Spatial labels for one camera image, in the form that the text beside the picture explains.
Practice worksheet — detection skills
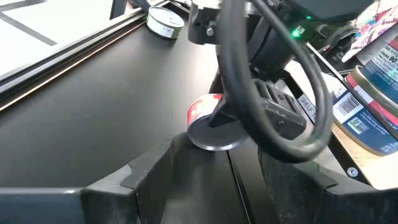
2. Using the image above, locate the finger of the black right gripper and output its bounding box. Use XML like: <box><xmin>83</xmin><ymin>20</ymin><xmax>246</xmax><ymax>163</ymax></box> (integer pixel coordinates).
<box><xmin>207</xmin><ymin>78</ymin><xmax>308</xmax><ymax>140</ymax></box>

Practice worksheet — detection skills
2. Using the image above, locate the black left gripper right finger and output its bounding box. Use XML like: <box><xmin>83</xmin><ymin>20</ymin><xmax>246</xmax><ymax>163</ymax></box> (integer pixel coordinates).
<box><xmin>257</xmin><ymin>148</ymin><xmax>398</xmax><ymax>224</ymax></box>

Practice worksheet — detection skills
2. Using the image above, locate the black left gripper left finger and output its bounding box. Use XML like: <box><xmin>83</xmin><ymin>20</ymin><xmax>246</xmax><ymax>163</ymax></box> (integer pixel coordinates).
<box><xmin>0</xmin><ymin>138</ymin><xmax>175</xmax><ymax>224</ymax></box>

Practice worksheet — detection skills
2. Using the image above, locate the red label seafood can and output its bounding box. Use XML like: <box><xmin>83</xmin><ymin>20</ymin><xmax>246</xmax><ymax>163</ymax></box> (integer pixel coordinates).
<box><xmin>186</xmin><ymin>93</ymin><xmax>249</xmax><ymax>152</ymax></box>

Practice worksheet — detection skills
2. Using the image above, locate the white shelf label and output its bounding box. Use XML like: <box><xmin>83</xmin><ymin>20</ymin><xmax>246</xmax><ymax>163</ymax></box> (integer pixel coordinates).
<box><xmin>284</xmin><ymin>60</ymin><xmax>335</xmax><ymax>124</ymax></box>

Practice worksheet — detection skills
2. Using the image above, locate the green label seafood can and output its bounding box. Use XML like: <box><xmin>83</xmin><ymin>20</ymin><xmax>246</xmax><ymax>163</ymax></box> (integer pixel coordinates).
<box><xmin>146</xmin><ymin>5</ymin><xmax>186</xmax><ymax>40</ymax></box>

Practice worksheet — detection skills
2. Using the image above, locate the colourful patterned cloth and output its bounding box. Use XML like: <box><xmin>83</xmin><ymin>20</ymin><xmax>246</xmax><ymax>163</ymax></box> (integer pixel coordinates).
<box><xmin>341</xmin><ymin>0</ymin><xmax>398</xmax><ymax>63</ymax></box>

